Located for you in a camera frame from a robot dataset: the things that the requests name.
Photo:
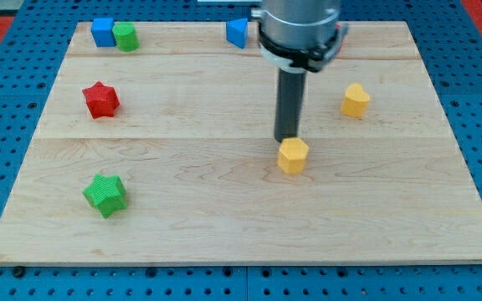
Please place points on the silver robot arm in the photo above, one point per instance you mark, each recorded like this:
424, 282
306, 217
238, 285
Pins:
299, 36

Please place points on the yellow hexagon block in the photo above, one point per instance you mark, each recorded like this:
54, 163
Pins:
292, 155

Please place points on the wooden board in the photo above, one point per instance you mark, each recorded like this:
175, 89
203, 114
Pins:
192, 142

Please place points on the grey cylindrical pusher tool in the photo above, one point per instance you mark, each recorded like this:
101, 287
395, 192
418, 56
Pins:
290, 93

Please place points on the blue triangle block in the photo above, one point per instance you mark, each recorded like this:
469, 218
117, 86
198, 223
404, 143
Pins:
237, 32

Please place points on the yellow heart block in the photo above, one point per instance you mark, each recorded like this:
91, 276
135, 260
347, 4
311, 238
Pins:
355, 101

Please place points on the green star block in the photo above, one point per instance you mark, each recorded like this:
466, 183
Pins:
107, 194

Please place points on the red star block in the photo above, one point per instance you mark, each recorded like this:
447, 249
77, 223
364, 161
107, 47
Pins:
101, 100

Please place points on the green cylinder block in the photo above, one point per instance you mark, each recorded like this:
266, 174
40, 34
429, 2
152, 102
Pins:
125, 36

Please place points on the blue cube block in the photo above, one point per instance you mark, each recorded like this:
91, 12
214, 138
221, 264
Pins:
101, 30

